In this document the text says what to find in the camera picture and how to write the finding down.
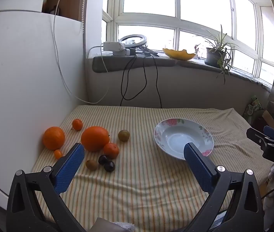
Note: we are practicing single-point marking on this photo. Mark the floral white plate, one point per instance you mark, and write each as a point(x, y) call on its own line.
point(175, 137)

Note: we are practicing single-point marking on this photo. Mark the striped cloth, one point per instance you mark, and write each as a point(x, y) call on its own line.
point(141, 178)

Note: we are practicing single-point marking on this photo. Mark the small mandarin with stem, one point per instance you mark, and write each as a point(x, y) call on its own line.
point(77, 124)

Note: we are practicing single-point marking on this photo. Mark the yellow bowl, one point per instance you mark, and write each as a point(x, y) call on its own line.
point(178, 54)

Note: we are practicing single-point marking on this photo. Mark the brown wooden wardrobe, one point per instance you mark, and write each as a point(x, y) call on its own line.
point(67, 0)

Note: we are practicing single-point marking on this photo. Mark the grey windowsill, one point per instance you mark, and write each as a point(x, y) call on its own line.
point(165, 64)

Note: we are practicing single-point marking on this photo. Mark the round orange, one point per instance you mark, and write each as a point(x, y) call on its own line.
point(53, 138)

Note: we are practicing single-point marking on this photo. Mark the patterned bag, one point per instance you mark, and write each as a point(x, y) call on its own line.
point(252, 107)

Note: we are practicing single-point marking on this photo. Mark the dark purple plum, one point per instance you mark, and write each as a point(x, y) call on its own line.
point(109, 166)
point(102, 159)

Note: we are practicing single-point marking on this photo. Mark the small kumquat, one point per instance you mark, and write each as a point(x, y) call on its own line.
point(58, 154)

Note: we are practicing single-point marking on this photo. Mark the kiwi at back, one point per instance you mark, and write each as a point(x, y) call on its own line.
point(123, 135)

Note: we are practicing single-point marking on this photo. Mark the large oval orange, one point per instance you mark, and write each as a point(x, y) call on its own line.
point(95, 139)

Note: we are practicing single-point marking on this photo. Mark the potted spider plant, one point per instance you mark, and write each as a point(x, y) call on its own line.
point(215, 56)

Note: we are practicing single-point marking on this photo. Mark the small glass with sprig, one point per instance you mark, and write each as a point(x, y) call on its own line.
point(198, 53)

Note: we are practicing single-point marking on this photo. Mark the white window frame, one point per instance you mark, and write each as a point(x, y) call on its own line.
point(177, 21)

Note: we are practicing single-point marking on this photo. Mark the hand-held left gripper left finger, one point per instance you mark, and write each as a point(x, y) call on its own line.
point(69, 166)

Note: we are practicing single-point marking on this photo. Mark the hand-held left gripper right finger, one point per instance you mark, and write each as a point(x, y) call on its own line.
point(199, 166)

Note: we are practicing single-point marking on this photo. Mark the cardboard box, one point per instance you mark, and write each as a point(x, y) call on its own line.
point(270, 119)

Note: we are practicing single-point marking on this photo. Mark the white power adapter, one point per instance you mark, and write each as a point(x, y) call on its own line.
point(114, 46)
point(122, 52)

